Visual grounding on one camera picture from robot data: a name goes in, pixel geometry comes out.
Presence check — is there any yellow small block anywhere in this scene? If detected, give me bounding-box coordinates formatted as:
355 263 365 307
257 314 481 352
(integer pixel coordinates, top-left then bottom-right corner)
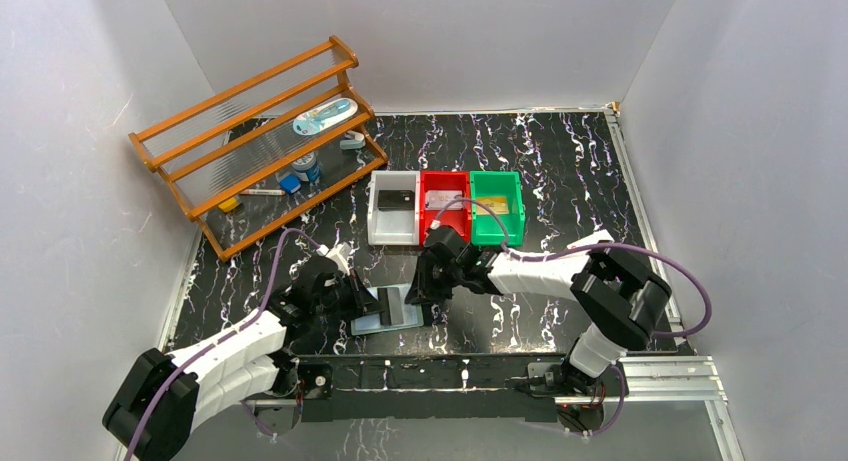
218 196 241 213

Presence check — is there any white magnetic stripe card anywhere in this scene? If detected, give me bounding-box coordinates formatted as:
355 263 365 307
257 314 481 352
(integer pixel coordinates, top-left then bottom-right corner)
424 190 463 210

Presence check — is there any white marker pen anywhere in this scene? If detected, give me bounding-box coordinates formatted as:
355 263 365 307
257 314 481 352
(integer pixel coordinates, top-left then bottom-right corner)
239 188 288 196

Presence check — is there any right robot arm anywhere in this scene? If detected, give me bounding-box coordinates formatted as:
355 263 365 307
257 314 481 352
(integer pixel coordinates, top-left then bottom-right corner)
405 226 672 383

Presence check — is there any light blue white stapler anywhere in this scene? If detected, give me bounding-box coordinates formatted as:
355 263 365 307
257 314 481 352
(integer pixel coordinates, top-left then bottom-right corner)
339 130 366 150

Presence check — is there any red plastic bin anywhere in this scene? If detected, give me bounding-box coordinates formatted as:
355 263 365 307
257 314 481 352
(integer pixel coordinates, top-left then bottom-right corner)
419 170 472 245

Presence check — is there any orange wooden shelf rack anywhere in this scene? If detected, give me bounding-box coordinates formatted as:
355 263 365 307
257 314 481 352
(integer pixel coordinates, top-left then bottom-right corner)
129 36 388 260

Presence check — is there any gold card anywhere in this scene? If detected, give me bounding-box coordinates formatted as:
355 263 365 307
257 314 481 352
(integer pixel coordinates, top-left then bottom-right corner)
478 195 510 215

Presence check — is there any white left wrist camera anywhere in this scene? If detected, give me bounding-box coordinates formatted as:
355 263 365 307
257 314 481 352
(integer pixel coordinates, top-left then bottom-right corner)
316 242 352 275

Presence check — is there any blue small block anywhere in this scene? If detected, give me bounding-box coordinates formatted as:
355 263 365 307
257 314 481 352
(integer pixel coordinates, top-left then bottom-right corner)
278 174 302 195

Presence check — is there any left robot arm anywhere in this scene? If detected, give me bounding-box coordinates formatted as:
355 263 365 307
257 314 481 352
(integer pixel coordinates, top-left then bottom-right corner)
102 255 394 460

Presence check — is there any green plastic bin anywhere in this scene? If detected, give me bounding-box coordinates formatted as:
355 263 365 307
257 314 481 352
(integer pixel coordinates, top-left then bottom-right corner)
470 171 526 247

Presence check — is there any white plastic bin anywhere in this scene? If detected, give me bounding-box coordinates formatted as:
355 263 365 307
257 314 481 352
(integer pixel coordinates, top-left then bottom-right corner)
367 170 421 246

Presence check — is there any white small box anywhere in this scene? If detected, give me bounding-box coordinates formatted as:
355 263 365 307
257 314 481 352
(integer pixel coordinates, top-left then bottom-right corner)
581 229 615 245

